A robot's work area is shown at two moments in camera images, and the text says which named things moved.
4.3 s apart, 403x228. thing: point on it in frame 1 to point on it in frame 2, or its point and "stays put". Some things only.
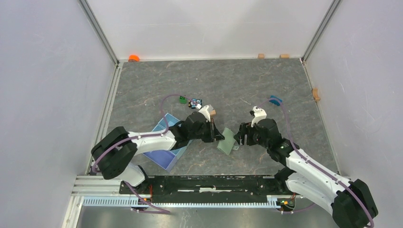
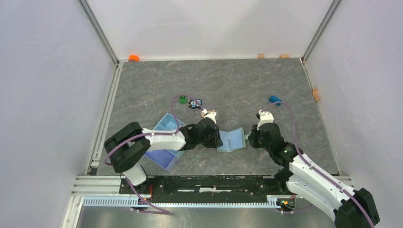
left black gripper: x=214 y=134 to x=216 y=141
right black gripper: x=244 y=130 stays put
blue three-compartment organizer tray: x=167 y=159 stays put
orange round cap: x=134 y=56 stays put
